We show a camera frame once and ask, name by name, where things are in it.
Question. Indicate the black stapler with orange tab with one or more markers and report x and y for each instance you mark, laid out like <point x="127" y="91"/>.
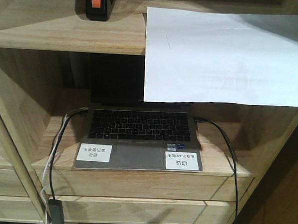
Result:
<point x="99" y="10"/>

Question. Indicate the silver laptop computer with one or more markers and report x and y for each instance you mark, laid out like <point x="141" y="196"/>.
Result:
<point x="140" y="132"/>

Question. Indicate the white label sticker right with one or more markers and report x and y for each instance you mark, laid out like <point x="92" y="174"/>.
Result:
<point x="181" y="161"/>

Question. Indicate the grey usb hub adapter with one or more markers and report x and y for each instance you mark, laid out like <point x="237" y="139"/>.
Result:
<point x="56" y="211"/>

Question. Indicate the white paper sheet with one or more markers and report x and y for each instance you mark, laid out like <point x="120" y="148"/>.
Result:
<point x="210" y="57"/>

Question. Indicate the white label sticker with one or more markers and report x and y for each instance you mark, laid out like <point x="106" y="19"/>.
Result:
<point x="94" y="152"/>
<point x="181" y="161"/>

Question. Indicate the white label sticker left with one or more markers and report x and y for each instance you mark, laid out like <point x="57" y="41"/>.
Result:
<point x="94" y="152"/>

